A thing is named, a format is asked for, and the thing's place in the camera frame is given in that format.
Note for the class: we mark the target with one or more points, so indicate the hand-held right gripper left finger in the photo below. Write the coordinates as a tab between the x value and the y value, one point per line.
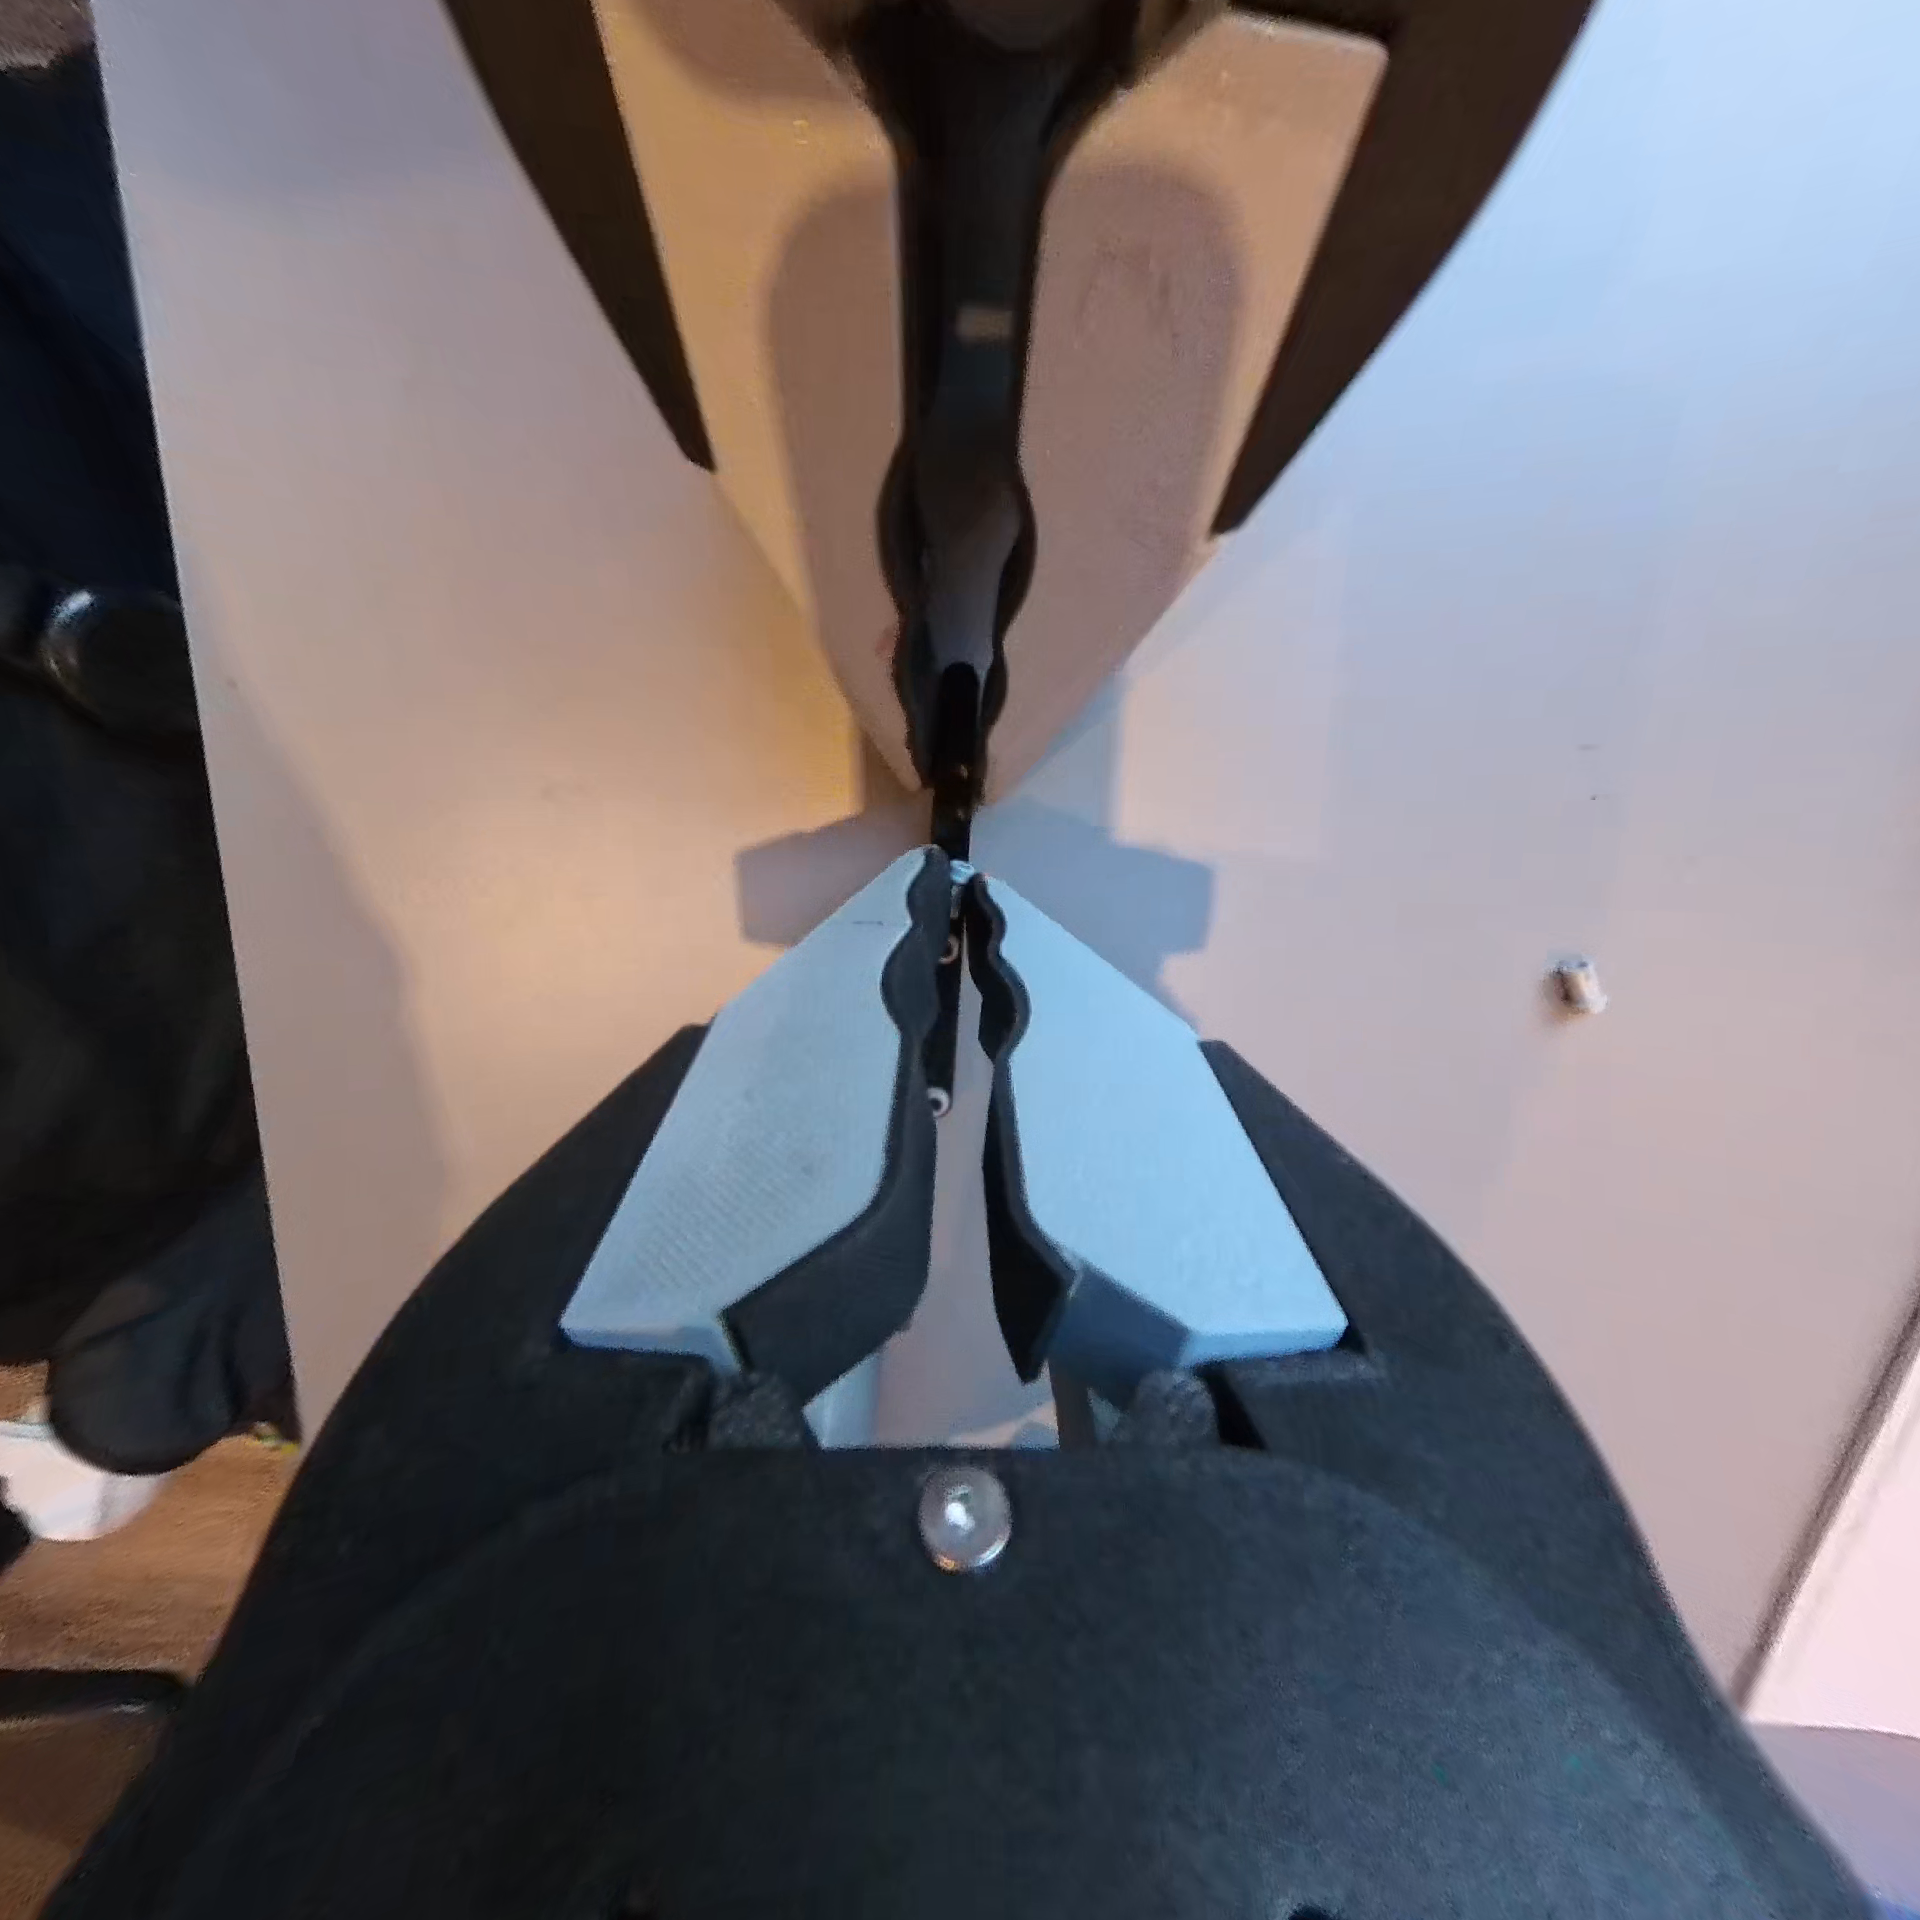
750	1185

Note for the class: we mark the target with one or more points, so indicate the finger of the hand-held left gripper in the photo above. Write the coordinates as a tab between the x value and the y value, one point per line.
1170	377
750	300

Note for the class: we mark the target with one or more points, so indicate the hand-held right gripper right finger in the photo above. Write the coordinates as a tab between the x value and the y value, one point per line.
1155	1185

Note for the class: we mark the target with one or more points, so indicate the long black toy beam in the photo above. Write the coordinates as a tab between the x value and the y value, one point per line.
951	833

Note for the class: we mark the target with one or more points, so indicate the small white toy pin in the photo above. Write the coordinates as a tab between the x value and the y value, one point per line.
1575	985

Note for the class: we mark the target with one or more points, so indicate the grey desk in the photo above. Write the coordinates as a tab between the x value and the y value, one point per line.
1425	601

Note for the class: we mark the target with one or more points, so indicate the person's dark clothing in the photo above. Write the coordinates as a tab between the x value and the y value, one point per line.
119	975

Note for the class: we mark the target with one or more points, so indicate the person's white shoe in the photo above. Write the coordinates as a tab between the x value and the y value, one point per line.
67	1494

